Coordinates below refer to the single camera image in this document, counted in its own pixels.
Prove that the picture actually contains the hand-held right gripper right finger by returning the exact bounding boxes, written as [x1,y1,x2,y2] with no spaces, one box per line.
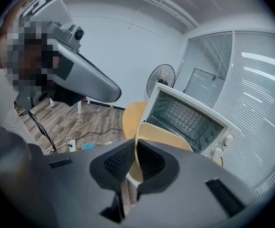
[125,140,259,228]

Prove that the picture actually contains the black floor cable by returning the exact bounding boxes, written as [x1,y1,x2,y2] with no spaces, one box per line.
[66,127,124,147]

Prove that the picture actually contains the black standing fan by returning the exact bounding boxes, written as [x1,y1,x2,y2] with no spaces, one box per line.
[146,64,176,99]

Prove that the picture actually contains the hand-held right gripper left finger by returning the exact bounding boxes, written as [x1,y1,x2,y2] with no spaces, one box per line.
[44,139,136,224]

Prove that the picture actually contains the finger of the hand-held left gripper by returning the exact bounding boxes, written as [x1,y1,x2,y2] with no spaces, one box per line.
[56,44,122,102]
[51,84,87,107]

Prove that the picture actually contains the round wooden table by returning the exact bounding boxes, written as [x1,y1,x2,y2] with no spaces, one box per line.
[122,101,224,168]

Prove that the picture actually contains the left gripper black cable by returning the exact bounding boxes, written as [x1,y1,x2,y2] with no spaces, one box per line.
[28,110,58,154]

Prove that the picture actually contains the white cable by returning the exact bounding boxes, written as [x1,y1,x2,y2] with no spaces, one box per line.
[44,139,69,152]
[56,107,111,143]

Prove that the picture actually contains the yellow plate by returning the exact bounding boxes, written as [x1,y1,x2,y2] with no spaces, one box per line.
[125,122,194,184]

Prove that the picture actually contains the white toaster oven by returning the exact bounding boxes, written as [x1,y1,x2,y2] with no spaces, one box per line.
[142,82,241,163]

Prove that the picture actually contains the white window blinds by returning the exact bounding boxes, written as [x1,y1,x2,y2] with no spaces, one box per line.
[175,29,275,197]

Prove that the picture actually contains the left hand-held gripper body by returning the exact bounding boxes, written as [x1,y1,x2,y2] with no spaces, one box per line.
[18,0,85,53]

